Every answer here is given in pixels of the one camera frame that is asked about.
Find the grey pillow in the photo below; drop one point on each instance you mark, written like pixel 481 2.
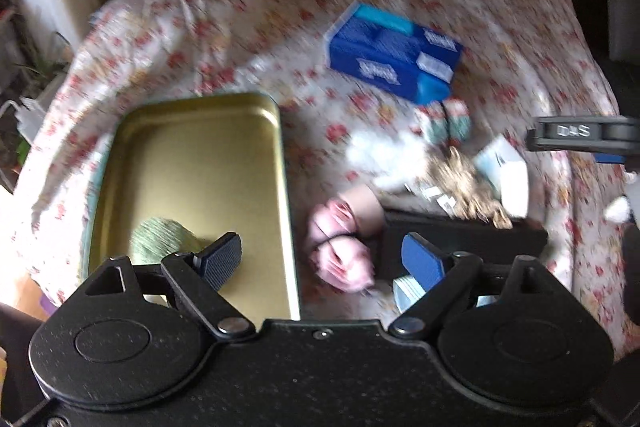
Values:
pixel 620 19

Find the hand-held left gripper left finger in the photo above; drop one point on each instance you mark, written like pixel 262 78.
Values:
pixel 222 258

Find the white plush toy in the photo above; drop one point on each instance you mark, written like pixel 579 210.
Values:
pixel 380 152

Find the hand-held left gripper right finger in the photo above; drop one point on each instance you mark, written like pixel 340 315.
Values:
pixel 424 263

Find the gold metal tin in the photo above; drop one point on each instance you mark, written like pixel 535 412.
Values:
pixel 200 167

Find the green yarn ball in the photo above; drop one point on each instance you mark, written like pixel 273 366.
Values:
pixel 160 241

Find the beige patterned cloth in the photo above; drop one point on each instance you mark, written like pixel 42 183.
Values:
pixel 460 182

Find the black flat case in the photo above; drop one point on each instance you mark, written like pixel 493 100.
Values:
pixel 470 232

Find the blue tissue pack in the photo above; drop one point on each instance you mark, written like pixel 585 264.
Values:
pixel 390 52

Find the teal red patterned socks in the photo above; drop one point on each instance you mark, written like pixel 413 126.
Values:
pixel 445 119

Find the white tissue packet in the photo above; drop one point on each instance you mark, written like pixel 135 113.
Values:
pixel 407 296
pixel 510 179

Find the pink soft bundle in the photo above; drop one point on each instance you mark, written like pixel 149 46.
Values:
pixel 340 252

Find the green potted plant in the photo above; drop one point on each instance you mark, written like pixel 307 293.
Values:
pixel 40 67

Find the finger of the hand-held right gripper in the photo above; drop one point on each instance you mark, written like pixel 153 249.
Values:
pixel 575 132

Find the white wash bottle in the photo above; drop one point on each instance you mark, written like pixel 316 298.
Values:
pixel 30 117

